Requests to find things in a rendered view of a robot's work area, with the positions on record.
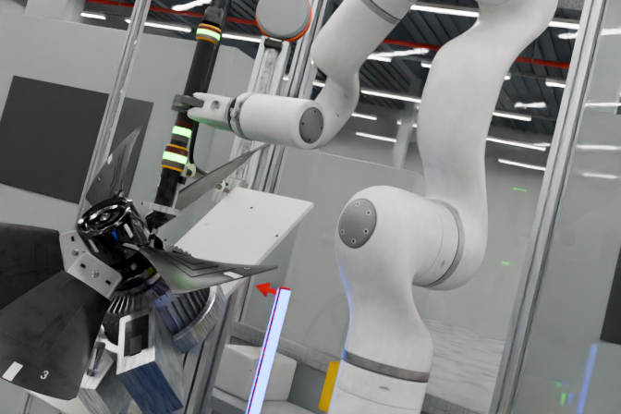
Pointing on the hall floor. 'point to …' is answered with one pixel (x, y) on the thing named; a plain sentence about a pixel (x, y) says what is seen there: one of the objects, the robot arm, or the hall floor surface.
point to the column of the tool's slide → (265, 93)
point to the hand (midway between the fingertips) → (188, 106)
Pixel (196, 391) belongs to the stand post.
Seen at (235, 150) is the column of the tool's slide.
